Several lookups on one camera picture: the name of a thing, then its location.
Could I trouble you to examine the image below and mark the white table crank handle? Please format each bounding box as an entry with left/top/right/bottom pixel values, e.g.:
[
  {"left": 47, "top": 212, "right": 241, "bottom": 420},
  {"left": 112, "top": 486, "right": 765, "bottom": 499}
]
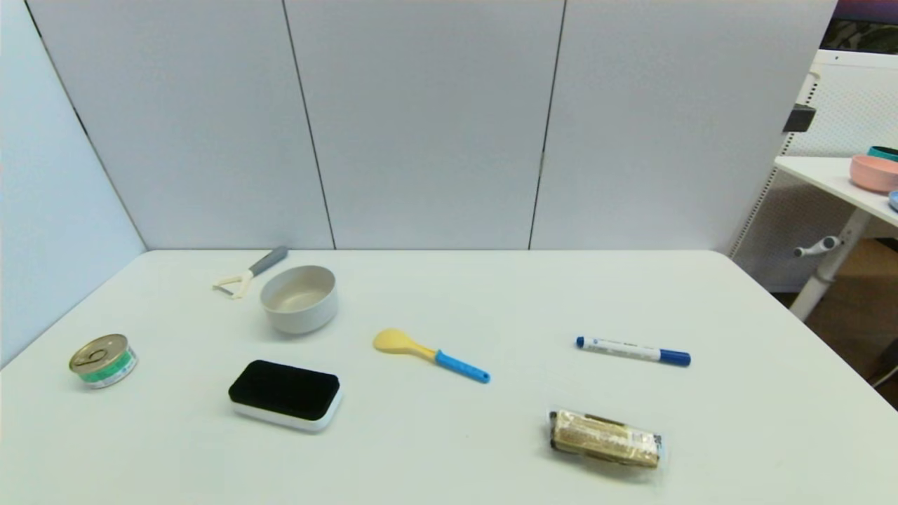
[{"left": 793, "top": 236, "right": 841, "bottom": 258}]

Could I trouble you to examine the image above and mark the white pegboard panel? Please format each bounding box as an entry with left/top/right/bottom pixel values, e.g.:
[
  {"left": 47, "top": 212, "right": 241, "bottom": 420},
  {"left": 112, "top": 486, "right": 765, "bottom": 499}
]
[{"left": 730, "top": 49, "right": 898, "bottom": 292}]

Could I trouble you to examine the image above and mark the blue white marker pen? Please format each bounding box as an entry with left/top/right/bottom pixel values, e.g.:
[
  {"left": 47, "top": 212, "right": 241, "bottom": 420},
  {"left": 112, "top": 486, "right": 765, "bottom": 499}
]
[{"left": 576, "top": 336, "right": 692, "bottom": 368}]

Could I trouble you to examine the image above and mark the black clamp on pegboard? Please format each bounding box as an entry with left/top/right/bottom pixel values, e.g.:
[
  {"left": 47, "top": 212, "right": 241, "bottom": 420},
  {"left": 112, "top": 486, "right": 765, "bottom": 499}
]
[{"left": 783, "top": 104, "right": 817, "bottom": 134}]

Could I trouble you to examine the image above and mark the clear wrapped brown snack packet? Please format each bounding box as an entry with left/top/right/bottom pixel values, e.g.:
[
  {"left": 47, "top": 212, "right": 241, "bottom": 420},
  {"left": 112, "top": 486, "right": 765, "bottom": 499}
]
[{"left": 548, "top": 409, "right": 666, "bottom": 471}]

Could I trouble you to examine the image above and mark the dark wall screen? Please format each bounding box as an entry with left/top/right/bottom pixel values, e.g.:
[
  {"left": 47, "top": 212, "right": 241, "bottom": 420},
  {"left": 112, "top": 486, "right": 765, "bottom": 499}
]
[{"left": 822, "top": 0, "right": 898, "bottom": 55}]

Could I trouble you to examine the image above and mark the grey handle cream peeler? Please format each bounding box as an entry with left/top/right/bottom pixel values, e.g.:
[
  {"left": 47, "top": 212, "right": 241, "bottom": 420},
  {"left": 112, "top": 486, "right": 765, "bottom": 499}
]
[{"left": 213, "top": 245, "right": 290, "bottom": 300}]

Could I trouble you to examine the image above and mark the white side table top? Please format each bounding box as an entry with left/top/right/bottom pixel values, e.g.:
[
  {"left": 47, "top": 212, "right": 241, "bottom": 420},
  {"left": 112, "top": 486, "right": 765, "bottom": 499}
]
[{"left": 775, "top": 156, "right": 898, "bottom": 229}]

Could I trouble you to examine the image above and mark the beige brown bowl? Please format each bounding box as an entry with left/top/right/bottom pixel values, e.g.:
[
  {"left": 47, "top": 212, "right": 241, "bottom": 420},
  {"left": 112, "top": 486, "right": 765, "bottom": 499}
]
[{"left": 260, "top": 265, "right": 340, "bottom": 335}]

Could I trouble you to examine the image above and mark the green label tin can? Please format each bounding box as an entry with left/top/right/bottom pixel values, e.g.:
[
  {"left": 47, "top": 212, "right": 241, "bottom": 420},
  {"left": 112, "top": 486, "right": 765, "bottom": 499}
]
[{"left": 69, "top": 334, "right": 138, "bottom": 389}]

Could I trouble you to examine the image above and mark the pink bowl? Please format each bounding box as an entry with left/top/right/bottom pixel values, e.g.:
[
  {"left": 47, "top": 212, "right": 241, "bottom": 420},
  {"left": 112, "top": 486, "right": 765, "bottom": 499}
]
[{"left": 850, "top": 154, "right": 898, "bottom": 194}]

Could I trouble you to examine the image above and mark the black white board eraser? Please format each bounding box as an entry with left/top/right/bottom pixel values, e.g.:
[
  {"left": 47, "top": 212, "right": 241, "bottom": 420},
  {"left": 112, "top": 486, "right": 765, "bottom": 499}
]
[{"left": 229, "top": 360, "right": 343, "bottom": 432}]

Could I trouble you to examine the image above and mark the yellow spoon blue handle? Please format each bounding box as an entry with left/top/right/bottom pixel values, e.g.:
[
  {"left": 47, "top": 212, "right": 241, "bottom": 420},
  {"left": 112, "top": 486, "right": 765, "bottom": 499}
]
[{"left": 373, "top": 328, "right": 491, "bottom": 384}]

